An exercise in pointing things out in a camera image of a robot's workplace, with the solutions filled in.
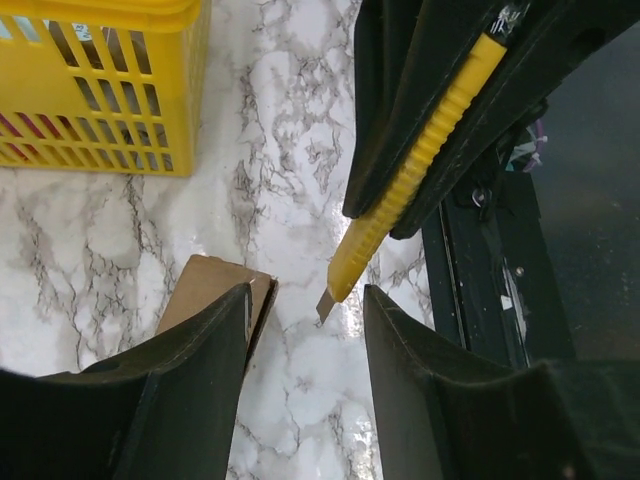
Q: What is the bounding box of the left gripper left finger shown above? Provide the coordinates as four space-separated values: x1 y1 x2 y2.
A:
1 284 251 479

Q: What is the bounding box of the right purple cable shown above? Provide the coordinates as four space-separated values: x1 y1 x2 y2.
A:
524 119 551 171

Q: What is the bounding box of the yellow utility knife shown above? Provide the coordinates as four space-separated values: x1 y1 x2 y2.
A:
316 1 531 322

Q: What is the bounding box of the brown cardboard express box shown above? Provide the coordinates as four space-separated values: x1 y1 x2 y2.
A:
154 253 280 371

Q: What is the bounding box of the yellow plastic basket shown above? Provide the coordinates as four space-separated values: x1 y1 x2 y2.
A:
1 0 211 176

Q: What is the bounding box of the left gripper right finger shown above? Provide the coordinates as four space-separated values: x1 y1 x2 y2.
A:
363 285 639 479

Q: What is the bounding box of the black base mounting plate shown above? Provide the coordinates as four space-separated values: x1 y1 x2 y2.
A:
422 172 576 369

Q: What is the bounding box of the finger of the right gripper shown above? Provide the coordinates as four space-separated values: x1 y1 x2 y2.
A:
391 0 639 239
343 1 500 218

